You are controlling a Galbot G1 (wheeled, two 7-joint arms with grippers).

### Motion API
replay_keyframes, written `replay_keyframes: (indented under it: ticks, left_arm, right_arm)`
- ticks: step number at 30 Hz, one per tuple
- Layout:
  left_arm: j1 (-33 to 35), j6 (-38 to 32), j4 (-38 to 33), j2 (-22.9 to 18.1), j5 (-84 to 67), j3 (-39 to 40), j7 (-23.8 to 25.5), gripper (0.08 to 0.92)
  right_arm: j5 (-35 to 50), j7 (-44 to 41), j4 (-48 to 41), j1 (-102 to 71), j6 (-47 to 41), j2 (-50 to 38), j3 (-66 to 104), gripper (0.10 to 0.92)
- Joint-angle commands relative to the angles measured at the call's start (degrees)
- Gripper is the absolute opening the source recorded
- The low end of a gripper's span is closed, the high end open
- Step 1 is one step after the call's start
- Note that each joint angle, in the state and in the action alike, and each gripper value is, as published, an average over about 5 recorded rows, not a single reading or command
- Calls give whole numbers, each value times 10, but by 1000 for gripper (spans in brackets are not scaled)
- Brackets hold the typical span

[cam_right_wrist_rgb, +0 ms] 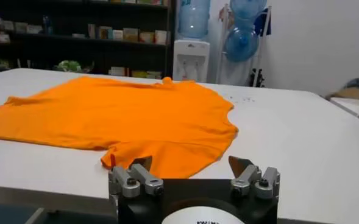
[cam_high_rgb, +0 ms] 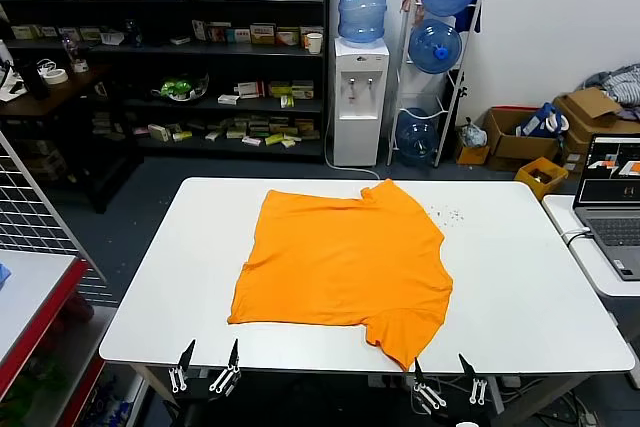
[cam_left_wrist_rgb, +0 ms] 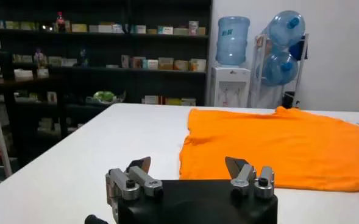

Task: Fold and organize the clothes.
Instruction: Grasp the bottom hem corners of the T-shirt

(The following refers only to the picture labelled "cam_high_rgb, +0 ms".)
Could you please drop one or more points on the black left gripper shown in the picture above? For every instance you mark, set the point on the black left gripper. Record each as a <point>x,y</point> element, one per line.
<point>202,394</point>

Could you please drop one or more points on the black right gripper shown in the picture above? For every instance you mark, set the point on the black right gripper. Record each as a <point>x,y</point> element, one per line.
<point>460,417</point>

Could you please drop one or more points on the orange t-shirt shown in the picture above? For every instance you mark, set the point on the orange t-shirt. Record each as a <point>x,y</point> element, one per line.
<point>340,267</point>

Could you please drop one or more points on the pile of grey blue clothes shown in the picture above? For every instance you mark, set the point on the pile of grey blue clothes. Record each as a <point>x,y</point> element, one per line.
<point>620,82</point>

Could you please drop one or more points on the white power strip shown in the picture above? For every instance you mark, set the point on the white power strip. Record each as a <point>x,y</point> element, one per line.
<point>378,381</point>

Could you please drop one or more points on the white work table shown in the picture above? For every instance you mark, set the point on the white work table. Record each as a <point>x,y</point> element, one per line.
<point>510,297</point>

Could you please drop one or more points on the scattered dark crumbs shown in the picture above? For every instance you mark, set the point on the scattered dark crumbs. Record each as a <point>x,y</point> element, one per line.
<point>445,214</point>

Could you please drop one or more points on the small white side table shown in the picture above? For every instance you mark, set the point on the small white side table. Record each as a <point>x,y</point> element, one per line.
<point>595,272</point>

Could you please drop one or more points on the white table red edge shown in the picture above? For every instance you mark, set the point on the white table red edge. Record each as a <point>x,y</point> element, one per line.
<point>30,292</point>

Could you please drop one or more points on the yellow plastic bin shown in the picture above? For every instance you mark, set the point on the yellow plastic bin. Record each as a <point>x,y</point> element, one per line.
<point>535,182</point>

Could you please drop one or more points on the light blue cloth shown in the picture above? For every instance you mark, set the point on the light blue cloth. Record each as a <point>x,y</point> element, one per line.
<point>4,277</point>

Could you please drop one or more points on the small yellow cardboard box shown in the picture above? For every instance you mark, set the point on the small yellow cardboard box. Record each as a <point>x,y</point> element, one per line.
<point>472,156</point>

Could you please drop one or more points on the grey open laptop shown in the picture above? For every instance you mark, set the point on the grey open laptop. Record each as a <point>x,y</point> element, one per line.
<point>612,232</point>

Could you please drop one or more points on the empty blue water jug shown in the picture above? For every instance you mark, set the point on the empty blue water jug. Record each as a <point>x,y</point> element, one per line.
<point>417,139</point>

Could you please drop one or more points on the grey crumpled plastic bag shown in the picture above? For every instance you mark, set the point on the grey crumpled plastic bag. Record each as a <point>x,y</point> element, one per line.
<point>474,134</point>

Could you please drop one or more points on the white water dispenser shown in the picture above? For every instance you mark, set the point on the white water dispenser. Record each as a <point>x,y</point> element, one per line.
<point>357,137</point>

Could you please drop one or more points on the blue white bag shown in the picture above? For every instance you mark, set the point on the blue white bag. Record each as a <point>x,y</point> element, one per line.
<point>537,122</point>

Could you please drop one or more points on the white red medicine box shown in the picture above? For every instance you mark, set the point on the white red medicine box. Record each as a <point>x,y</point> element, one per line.
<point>250,90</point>

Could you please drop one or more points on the green white plastic bag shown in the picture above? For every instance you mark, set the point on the green white plastic bag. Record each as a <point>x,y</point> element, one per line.
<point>177,88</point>

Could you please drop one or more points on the black tripod stand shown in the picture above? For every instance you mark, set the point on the black tripod stand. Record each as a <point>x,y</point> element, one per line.
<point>460,92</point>

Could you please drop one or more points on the dark brown wooden desk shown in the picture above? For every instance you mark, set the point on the dark brown wooden desk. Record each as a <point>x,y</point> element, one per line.
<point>55,97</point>

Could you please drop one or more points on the white metal jug rack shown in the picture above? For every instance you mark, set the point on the white metal jug rack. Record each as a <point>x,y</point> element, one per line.
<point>401,72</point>

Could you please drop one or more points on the large brown cardboard box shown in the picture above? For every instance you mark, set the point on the large brown cardboard box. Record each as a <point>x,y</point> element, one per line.
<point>590,104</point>

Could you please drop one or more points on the black metal shelving unit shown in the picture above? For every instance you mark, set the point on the black metal shelving unit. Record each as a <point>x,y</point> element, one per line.
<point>150,49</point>

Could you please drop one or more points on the white tape roll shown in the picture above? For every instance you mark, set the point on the white tape roll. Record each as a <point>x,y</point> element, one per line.
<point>55,77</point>

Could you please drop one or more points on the black cylindrical cup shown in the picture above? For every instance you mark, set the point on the black cylindrical cup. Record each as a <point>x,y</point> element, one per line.
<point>36,82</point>

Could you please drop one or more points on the blue water jug, blue cap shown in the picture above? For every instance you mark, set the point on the blue water jug, blue cap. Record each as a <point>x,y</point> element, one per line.
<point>432,47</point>

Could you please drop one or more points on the clear bottle pink label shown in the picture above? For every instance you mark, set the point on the clear bottle pink label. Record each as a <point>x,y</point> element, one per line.
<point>76,54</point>

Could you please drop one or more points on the white paper cup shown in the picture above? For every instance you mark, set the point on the white paper cup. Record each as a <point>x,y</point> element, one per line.
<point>314,43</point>

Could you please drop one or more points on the dark blue bottle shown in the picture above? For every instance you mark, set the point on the dark blue bottle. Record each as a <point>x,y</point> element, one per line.
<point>133,33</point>

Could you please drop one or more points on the dark blue hanging cloth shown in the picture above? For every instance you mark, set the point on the dark blue hanging cloth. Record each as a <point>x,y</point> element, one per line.
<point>470,19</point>

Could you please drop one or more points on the pink hanging rag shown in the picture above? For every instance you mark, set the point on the pink hanging rag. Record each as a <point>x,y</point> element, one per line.
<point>414,3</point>

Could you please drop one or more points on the upright blue water jug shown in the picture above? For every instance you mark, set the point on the upright blue water jug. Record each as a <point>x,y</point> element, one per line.
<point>364,2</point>

